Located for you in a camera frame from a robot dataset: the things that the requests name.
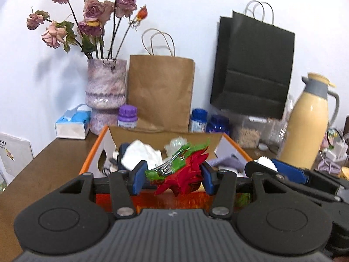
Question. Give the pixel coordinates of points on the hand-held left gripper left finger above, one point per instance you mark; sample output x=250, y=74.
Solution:
x=139, y=178

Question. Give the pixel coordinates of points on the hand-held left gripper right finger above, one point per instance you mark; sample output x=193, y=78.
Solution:
x=208, y=179

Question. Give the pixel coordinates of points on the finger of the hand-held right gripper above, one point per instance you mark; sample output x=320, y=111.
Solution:
x=305, y=192
x=290, y=172

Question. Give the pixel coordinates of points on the red artificial rose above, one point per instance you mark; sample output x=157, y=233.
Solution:
x=188, y=174

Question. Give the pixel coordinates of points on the white tissue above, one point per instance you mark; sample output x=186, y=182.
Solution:
x=141, y=152

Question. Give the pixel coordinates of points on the white ruffled paper liner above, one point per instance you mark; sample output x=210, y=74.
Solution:
x=265, y=162

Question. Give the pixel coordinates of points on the purple woven pouch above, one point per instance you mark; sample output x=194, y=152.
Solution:
x=231, y=163

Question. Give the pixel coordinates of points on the dark blue case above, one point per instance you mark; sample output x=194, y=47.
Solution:
x=123, y=150

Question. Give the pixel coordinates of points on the red cardboard box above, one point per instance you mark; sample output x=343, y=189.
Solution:
x=125, y=136

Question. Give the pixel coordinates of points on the clear plastic wrapper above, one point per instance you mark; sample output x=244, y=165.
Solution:
x=176, y=145

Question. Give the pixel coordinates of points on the small white cap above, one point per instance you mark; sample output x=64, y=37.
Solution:
x=263, y=146

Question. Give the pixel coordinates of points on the yellow mug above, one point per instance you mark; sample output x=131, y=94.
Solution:
x=345, y=173

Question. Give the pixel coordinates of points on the clear plastic jar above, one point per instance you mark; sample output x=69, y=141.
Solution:
x=276, y=131

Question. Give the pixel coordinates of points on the pink snack bag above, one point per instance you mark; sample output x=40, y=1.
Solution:
x=325, y=142

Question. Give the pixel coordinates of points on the yellow thermos jug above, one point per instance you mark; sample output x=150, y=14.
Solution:
x=308, y=125

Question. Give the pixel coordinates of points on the white charger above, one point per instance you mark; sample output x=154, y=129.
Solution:
x=338, y=150

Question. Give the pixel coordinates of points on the clear container of seeds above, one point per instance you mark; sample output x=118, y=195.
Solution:
x=248, y=135

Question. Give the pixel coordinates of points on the blue capped bottle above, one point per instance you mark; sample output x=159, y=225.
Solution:
x=218, y=124
x=198, y=120

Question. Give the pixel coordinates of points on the purple capped bottle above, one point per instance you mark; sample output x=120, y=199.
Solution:
x=127, y=114

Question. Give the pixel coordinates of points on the dark wooden chair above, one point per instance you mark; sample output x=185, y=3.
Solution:
x=346, y=128

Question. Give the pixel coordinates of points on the blue white tissue box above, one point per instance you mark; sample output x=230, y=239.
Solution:
x=71, y=129

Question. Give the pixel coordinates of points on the brown paper bag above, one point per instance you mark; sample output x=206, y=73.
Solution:
x=160, y=92

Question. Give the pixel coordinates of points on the black paper bag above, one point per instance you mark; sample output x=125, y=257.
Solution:
x=253, y=68

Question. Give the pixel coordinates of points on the white panel with sticker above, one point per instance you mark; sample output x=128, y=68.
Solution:
x=16, y=152

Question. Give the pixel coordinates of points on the dried pink roses bouquet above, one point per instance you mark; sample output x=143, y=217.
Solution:
x=94, y=8

